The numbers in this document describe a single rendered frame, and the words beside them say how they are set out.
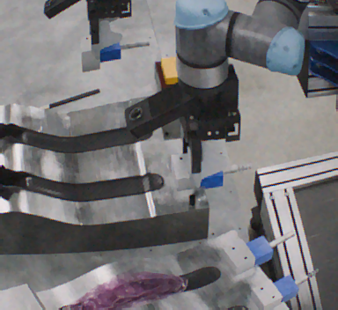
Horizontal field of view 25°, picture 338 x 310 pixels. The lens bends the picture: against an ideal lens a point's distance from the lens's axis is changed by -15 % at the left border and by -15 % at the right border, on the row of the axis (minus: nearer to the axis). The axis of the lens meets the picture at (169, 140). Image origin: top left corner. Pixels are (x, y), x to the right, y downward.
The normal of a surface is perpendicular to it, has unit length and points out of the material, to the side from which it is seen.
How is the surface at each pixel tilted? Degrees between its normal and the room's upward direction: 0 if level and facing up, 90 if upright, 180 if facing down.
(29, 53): 0
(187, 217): 90
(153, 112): 28
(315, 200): 0
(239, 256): 0
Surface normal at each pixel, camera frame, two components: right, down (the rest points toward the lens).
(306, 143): -0.02, -0.68
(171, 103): -0.48, -0.51
